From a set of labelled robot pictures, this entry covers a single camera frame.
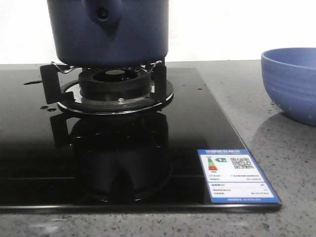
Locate dark blue cooking pot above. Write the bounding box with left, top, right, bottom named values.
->
left=47, top=0, right=169, bottom=68

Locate light blue ribbed bowl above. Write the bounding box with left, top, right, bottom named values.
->
left=261, top=47, right=316, bottom=126

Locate black metal pot support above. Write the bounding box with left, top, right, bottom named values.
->
left=40, top=61, right=173, bottom=117

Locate black round gas burner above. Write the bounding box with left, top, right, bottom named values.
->
left=78, top=69, right=151, bottom=101

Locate blue energy efficiency label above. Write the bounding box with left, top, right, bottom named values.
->
left=198, top=149, right=280, bottom=204

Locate black glass stove top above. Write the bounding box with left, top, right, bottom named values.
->
left=0, top=68, right=281, bottom=213

